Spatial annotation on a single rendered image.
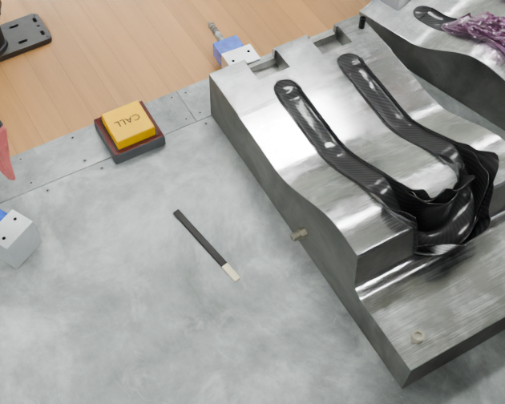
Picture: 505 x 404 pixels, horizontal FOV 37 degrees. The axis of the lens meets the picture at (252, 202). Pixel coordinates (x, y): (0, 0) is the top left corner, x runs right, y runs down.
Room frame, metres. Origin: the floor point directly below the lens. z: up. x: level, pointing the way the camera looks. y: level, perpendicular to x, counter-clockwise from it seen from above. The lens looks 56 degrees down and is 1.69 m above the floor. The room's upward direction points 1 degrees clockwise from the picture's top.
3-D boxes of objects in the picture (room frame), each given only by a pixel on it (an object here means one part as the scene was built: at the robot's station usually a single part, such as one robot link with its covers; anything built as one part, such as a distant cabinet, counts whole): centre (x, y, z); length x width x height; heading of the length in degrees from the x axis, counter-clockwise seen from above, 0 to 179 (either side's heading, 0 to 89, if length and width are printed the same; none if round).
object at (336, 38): (0.84, -0.11, 0.87); 0.05 x 0.05 x 0.04; 31
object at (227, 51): (0.88, 0.05, 0.83); 0.13 x 0.05 x 0.05; 28
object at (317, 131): (0.63, -0.17, 0.92); 0.35 x 0.16 x 0.09; 31
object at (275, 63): (0.79, -0.02, 0.87); 0.05 x 0.05 x 0.04; 31
